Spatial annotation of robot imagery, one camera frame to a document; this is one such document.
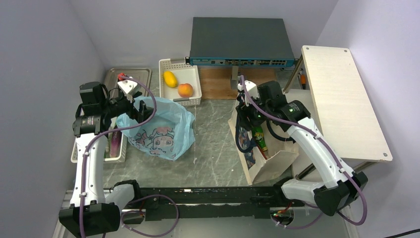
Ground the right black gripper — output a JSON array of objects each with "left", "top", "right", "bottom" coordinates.
[{"left": 236, "top": 94, "right": 272, "bottom": 131}]

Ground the green glass bottle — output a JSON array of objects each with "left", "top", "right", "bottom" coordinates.
[{"left": 252, "top": 126, "right": 268, "bottom": 155}]

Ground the light blue plastic grocery bag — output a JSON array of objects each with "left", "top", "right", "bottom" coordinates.
[{"left": 122, "top": 97, "right": 195, "bottom": 161}]

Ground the yellow lemon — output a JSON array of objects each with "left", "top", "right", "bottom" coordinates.
[{"left": 163, "top": 71, "right": 178, "bottom": 88}]

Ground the purple eggplant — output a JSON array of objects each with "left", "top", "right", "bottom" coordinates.
[{"left": 109, "top": 131, "right": 122, "bottom": 158}]

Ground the orange peach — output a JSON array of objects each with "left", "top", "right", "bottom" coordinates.
[{"left": 177, "top": 83, "right": 194, "bottom": 98}]

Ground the beige canvas tote bag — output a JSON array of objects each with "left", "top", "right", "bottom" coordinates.
[{"left": 228, "top": 109, "right": 299, "bottom": 185}]

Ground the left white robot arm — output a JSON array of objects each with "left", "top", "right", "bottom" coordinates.
[{"left": 59, "top": 79, "right": 157, "bottom": 238}]

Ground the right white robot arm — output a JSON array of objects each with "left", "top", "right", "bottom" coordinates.
[{"left": 236, "top": 80, "right": 368, "bottom": 216}]

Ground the metal tray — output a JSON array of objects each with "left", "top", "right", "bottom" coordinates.
[{"left": 104, "top": 68, "right": 152, "bottom": 96}]

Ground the metal monitor stand base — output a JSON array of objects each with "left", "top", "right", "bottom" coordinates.
[{"left": 230, "top": 66, "right": 247, "bottom": 90}]

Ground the white perforated basket rear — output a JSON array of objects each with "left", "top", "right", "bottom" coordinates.
[{"left": 159, "top": 59, "right": 202, "bottom": 106}]

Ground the white perforated basket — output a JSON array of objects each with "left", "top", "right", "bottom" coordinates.
[
  {"left": 70, "top": 131, "right": 127, "bottom": 163},
  {"left": 159, "top": 59, "right": 202, "bottom": 106}
]

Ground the wooden board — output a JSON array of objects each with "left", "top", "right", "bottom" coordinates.
[{"left": 198, "top": 66, "right": 282, "bottom": 100}]

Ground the white perforated basket left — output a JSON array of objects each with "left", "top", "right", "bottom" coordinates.
[{"left": 70, "top": 131, "right": 127, "bottom": 163}]

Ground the orange object behind shelf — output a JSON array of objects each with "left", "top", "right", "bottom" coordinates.
[{"left": 300, "top": 74, "right": 307, "bottom": 90}]

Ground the white shelf table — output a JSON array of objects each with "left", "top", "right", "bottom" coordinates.
[{"left": 285, "top": 45, "right": 393, "bottom": 171}]

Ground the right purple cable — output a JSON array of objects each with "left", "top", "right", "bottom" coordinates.
[{"left": 239, "top": 74, "right": 368, "bottom": 230}]

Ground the purple cable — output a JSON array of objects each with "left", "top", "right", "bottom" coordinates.
[
  {"left": 239, "top": 74, "right": 368, "bottom": 230},
  {"left": 78, "top": 76, "right": 180, "bottom": 238}
]

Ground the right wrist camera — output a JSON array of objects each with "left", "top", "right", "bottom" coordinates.
[{"left": 237, "top": 80, "right": 260, "bottom": 101}]

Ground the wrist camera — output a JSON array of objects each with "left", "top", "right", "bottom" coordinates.
[
  {"left": 237, "top": 80, "right": 260, "bottom": 101},
  {"left": 117, "top": 73, "right": 139, "bottom": 97}
]

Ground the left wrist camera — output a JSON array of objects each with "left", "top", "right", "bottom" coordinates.
[{"left": 117, "top": 73, "right": 139, "bottom": 97}]

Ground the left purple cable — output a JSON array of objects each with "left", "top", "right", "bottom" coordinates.
[{"left": 78, "top": 76, "right": 180, "bottom": 238}]

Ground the network switch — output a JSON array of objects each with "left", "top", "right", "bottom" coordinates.
[{"left": 185, "top": 17, "right": 296, "bottom": 67}]

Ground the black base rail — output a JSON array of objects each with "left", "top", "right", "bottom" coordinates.
[{"left": 123, "top": 185, "right": 304, "bottom": 221}]

